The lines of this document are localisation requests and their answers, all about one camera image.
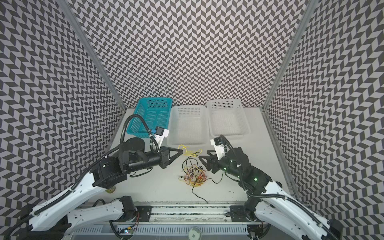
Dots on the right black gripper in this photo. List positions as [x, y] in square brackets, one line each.
[214, 163]

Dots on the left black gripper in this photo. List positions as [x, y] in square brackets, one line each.
[164, 157]

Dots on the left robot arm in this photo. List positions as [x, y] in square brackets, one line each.
[59, 216]

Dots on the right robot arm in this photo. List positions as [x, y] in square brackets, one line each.
[267, 201]

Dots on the middle white plastic basket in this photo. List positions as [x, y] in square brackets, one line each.
[188, 126]

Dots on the white plastic basket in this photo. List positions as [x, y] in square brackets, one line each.
[188, 126]
[227, 117]

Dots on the teal plastic basket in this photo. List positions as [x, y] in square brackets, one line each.
[156, 113]

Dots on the right white plastic basket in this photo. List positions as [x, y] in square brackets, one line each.
[227, 117]

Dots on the round white knob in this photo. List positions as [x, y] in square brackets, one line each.
[194, 234]

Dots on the yellow liquid bottle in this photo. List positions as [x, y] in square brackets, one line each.
[111, 190]

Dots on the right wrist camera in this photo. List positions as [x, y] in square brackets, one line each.
[220, 146]

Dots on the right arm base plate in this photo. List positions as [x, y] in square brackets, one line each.
[239, 214]

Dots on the aluminium front rail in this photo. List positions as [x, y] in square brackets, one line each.
[163, 213]

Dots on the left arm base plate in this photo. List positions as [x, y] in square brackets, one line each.
[141, 214]

